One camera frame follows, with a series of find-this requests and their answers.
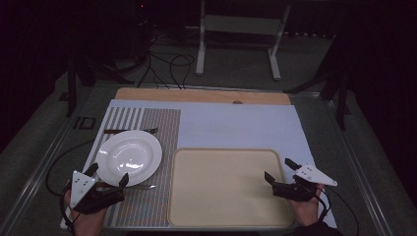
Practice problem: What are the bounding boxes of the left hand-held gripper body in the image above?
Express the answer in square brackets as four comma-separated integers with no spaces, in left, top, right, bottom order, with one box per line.
[69,170,126,216]

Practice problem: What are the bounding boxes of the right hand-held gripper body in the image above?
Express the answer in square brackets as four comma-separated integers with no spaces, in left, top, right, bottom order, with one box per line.
[271,163,338,203]

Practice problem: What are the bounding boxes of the white plate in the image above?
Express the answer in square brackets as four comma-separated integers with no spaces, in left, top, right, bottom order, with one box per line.
[94,129,163,188]

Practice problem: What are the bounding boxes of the person's left hand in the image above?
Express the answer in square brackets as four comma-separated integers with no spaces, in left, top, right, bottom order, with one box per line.
[63,189,109,236]

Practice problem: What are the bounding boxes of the person's right hand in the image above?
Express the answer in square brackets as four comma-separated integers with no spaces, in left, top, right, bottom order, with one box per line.
[289,183,326,227]

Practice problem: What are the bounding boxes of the beige tray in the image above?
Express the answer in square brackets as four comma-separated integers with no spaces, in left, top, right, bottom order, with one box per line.
[167,147,296,229]

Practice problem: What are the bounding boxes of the striped woven placemat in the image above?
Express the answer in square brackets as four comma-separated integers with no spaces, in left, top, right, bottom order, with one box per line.
[83,106,182,229]

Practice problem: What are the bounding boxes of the pale blue table sheet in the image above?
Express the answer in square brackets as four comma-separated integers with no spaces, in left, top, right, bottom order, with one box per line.
[60,99,338,230]

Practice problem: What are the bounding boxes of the black stand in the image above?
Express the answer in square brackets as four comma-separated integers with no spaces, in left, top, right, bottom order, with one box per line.
[64,45,136,118]
[283,30,353,132]

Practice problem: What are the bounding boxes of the wooden board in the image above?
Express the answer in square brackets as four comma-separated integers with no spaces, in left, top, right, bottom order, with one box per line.
[114,87,292,106]

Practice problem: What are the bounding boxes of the white metal stand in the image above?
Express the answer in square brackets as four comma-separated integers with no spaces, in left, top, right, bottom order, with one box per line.
[195,0,292,82]

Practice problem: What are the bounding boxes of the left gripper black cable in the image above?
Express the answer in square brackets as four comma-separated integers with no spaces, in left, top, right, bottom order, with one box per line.
[44,139,96,234]

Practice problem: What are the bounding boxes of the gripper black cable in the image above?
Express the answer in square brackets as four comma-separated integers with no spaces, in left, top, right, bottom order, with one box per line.
[314,186,360,236]
[44,139,96,234]

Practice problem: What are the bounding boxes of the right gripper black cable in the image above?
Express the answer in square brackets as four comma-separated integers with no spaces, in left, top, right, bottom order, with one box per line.
[314,186,360,236]

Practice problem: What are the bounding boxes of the fork with dark handle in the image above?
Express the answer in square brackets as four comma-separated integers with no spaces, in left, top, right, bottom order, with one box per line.
[103,127,159,135]

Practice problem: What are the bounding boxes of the black square floor frame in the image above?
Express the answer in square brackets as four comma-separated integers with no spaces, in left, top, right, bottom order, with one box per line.
[73,115,97,131]

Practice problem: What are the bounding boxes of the black floor cables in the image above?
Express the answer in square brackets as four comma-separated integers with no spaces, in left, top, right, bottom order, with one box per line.
[137,30,197,90]

